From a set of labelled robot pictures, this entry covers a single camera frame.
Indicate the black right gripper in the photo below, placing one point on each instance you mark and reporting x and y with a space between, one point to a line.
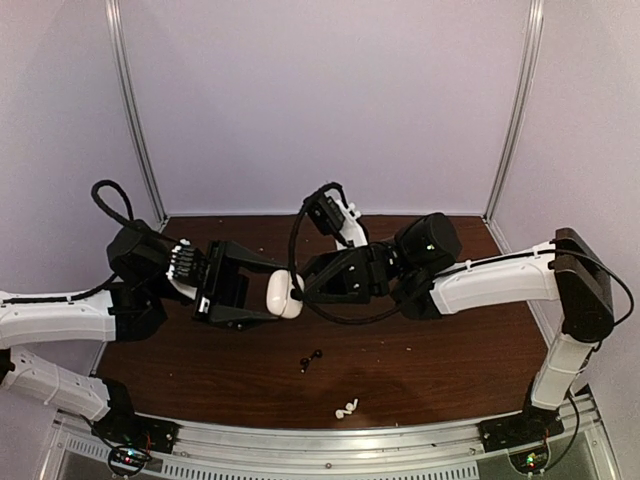
328 267

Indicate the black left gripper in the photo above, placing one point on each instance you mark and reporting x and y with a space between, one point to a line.
222 288

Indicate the white earbud charging case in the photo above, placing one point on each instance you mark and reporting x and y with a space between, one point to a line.
279 299

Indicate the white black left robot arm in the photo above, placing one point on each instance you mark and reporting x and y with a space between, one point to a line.
128 307

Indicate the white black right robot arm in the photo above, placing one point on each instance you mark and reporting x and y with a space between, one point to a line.
418 268

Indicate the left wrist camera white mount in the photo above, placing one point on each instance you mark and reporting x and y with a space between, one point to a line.
187 269

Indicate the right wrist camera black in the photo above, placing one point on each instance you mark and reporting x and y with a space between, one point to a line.
325 214

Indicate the left aluminium frame post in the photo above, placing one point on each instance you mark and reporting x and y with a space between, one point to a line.
132 115

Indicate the aluminium frame post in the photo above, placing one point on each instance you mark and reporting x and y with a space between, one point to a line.
132 115
528 65

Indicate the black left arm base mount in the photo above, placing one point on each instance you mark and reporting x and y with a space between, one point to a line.
131 438

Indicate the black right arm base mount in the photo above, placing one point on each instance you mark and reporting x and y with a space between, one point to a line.
526 434

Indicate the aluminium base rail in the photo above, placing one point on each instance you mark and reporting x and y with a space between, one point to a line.
446 450

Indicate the right aluminium frame post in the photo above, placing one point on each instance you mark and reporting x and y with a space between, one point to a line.
528 65

